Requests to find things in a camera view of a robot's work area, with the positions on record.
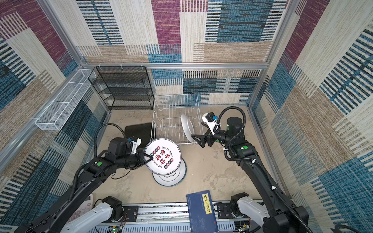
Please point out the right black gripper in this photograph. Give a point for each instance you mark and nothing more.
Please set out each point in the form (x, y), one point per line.
(203, 139)

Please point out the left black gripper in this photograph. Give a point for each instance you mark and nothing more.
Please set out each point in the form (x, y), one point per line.
(140, 155)

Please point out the white round plate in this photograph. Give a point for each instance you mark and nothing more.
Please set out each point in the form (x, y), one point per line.
(172, 179)
(165, 156)
(187, 127)

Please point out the black square plate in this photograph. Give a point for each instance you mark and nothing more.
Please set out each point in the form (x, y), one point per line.
(143, 131)

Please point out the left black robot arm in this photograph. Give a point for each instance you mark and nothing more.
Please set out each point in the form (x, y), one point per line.
(88, 178)

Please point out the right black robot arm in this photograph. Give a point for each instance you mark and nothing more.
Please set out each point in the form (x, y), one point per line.
(278, 214)

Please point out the black mesh shelf rack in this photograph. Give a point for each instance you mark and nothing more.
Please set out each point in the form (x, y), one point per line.
(123, 88)

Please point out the pink calculator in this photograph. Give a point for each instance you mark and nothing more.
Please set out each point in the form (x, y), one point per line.
(85, 207)

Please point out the blue book yellow label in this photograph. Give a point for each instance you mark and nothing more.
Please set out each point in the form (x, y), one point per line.
(202, 217)

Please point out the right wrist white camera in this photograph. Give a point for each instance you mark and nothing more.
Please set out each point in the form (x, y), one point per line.
(210, 119)

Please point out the white wire dish rack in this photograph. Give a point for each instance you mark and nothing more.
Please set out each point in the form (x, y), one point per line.
(167, 111)

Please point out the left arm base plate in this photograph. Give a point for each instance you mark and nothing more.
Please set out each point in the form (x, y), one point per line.
(123, 214)

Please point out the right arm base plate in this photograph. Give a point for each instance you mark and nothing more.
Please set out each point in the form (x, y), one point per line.
(224, 211)

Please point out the aluminium front rail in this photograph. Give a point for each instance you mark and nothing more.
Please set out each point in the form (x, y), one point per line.
(104, 210)

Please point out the white wire wall basket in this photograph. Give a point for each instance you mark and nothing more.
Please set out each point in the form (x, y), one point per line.
(55, 116)

